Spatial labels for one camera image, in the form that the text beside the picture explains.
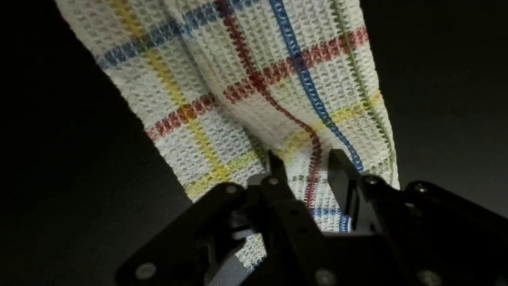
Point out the checked white tea towel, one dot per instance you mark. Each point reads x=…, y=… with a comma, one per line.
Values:
x=238, y=79

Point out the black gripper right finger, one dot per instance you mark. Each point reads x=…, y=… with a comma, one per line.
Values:
x=422, y=222

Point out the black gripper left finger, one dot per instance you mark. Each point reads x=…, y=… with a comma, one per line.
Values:
x=200, y=222

